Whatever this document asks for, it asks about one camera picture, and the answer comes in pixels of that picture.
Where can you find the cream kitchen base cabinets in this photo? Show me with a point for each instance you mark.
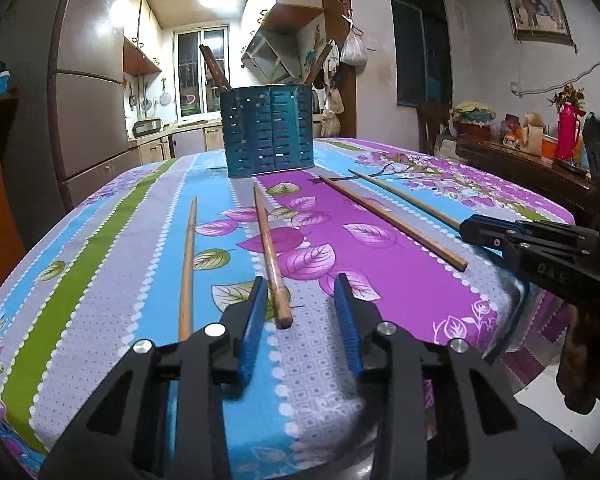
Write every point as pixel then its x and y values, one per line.
pixel 180 142

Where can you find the red thermos flask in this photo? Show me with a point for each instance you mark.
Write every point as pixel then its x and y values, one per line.
pixel 569 132

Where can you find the white hanging plastic bag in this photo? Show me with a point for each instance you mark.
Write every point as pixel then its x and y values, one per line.
pixel 354 49

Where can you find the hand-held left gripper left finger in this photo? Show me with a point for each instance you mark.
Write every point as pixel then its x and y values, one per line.
pixel 252 330

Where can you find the dark window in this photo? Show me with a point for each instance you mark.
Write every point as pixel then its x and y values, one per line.
pixel 422 45

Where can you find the orange cup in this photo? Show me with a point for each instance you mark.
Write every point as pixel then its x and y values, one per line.
pixel 549 149

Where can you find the hanging round strainer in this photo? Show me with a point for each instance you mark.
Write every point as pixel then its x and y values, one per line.
pixel 165 97

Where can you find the glass jar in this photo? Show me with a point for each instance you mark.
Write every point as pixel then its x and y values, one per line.
pixel 511 130

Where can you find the light bamboo chopstick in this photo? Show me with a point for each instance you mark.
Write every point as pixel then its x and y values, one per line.
pixel 189 260
pixel 405 198
pixel 270 255

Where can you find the flower wall sticker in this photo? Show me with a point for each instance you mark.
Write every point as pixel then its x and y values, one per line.
pixel 312 52

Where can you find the dark wooden side table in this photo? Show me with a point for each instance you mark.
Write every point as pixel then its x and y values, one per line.
pixel 525 175

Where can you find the barred kitchen window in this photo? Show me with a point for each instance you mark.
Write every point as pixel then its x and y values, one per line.
pixel 195 75

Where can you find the hanging ladle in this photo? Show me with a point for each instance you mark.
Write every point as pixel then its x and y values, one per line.
pixel 131 100

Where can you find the brown refrigerator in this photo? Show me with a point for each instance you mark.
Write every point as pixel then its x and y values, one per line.
pixel 90 60

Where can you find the cream wall cabinet row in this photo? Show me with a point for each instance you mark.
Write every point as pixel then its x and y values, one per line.
pixel 140 40

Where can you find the hanging cloths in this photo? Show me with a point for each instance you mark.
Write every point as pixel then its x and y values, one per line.
pixel 331 110

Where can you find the blue perforated utensil holder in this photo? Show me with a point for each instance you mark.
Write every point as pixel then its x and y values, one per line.
pixel 267 132

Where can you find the white carton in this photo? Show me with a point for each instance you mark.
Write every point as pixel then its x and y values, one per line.
pixel 532 132

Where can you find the blue capped jar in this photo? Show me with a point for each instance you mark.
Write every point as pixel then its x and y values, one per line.
pixel 3 84

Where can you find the floral striped tablecloth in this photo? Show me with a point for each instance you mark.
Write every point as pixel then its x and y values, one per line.
pixel 130 260

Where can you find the dark wooden chair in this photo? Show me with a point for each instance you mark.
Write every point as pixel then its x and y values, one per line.
pixel 430 125

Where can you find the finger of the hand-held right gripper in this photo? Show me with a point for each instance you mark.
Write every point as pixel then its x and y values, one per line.
pixel 485 227
pixel 507 325

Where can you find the hanging small strainer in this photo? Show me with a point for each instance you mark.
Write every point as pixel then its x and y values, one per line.
pixel 145 104

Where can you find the framed wall picture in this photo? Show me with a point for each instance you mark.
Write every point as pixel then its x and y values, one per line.
pixel 537 10

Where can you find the person's right hand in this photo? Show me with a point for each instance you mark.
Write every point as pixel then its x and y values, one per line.
pixel 582 360

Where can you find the orange flower bouquet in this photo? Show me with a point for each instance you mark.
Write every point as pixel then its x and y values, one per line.
pixel 570 96

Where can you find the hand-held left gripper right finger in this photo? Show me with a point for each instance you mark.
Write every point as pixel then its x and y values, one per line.
pixel 347 330

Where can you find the wall cabinet above hood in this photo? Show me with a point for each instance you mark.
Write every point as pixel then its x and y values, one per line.
pixel 282 7

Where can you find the basket with cloth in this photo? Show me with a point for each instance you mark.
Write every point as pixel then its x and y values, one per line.
pixel 472 116

